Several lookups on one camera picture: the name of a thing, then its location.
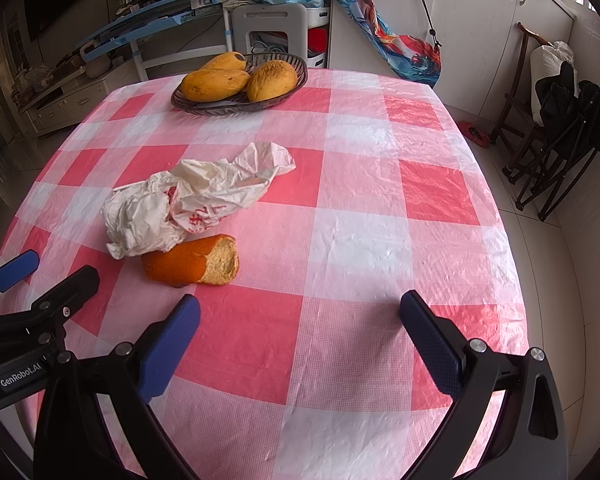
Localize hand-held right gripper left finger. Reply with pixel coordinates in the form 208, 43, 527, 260
32, 294, 202, 480

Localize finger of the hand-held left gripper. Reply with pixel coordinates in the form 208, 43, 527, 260
0, 265, 101, 356
0, 249, 41, 311

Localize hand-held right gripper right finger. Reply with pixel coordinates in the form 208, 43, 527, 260
399, 290, 568, 480

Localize orange crust bread piece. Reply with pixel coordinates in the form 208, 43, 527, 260
141, 234, 241, 288

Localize white plastic bag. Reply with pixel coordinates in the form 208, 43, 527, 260
167, 141, 297, 235

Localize pink checked tablecloth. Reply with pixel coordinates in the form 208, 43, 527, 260
0, 67, 531, 480

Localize cream television cabinet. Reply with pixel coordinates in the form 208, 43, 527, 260
17, 55, 113, 136

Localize red slipper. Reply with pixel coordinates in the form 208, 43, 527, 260
456, 120, 488, 147

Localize wooden chair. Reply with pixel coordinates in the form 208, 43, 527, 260
490, 22, 553, 161

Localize dark woven basket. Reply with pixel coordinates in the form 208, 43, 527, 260
171, 52, 308, 112

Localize yellow mango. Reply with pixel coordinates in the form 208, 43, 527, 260
246, 59, 298, 103
200, 51, 247, 72
181, 68, 251, 102

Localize blue study desk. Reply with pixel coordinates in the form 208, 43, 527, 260
72, 0, 251, 81

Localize black folding chair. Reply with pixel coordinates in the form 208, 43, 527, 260
502, 62, 600, 222

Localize white sack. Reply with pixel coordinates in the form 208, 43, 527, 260
530, 41, 577, 126

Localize colourful printed bag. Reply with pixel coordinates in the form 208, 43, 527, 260
320, 0, 442, 88

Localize white cabinet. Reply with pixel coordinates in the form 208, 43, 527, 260
330, 0, 578, 116

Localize white plastic stool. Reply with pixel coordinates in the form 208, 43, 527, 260
230, 2, 310, 68

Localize black wall television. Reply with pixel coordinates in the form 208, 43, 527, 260
22, 0, 105, 43

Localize black cord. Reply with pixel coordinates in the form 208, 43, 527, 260
405, 0, 443, 51

